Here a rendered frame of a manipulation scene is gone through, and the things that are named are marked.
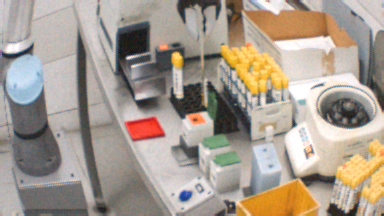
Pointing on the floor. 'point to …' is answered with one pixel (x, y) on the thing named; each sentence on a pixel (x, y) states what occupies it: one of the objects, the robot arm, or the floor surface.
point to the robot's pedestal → (47, 209)
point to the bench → (118, 88)
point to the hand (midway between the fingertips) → (201, 36)
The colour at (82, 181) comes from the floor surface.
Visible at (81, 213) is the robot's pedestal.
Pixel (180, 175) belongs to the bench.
